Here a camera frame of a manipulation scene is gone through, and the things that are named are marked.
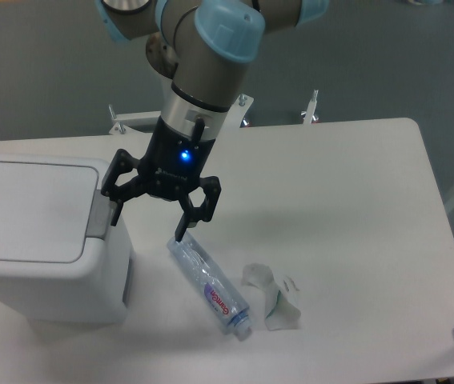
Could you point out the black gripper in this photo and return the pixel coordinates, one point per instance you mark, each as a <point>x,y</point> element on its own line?
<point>174,164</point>

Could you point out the white push-lid trash can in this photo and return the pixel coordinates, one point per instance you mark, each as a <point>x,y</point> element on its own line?
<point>61,257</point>

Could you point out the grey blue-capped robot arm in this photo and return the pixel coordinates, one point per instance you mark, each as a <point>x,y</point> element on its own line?
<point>210,46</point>

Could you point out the clear plastic water bottle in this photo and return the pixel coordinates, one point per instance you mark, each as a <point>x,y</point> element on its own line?
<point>213,286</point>

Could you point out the crumpled white plastic wrapper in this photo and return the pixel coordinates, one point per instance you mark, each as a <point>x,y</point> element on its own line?
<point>281,307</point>

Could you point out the white pedestal base frame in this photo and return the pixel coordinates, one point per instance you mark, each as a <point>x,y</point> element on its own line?
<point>145,121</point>

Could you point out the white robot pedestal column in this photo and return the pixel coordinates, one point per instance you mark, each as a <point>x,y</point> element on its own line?
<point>236,116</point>

